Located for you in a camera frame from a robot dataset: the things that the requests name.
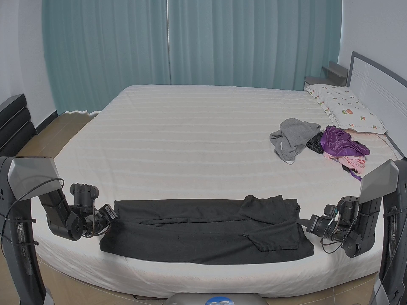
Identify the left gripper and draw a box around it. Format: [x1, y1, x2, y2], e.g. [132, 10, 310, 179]
[92, 211, 112, 235]

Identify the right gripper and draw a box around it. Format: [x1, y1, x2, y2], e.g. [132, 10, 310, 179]
[305, 215, 331, 236]

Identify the blue-green curtain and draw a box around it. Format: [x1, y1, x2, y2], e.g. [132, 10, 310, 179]
[43, 0, 172, 114]
[167, 0, 342, 91]

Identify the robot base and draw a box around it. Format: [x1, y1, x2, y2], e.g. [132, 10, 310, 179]
[162, 293, 271, 305]

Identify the bed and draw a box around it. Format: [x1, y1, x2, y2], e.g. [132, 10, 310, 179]
[30, 51, 407, 298]

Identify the black T-shirt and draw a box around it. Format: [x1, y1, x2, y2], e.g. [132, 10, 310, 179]
[99, 195, 315, 264]

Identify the purple garment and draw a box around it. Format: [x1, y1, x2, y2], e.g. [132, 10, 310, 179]
[321, 125, 371, 182]

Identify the pink garment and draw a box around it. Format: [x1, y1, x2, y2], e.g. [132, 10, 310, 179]
[323, 151, 367, 175]

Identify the black chest of drawers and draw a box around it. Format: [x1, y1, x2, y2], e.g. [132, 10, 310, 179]
[0, 94, 36, 156]

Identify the grey bedside table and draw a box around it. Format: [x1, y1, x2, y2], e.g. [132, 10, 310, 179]
[305, 61, 348, 86]

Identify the grey garment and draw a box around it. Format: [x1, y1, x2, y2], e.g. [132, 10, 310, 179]
[270, 118, 322, 165]

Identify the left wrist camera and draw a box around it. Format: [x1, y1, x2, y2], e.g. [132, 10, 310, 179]
[102, 204, 119, 223]

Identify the black cable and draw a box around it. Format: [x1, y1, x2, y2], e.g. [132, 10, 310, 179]
[0, 178, 65, 234]

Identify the black glossy garment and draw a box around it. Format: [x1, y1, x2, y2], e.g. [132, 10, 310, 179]
[306, 132, 325, 154]

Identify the white printed pillow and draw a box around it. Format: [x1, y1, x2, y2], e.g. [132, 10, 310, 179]
[304, 84, 388, 134]

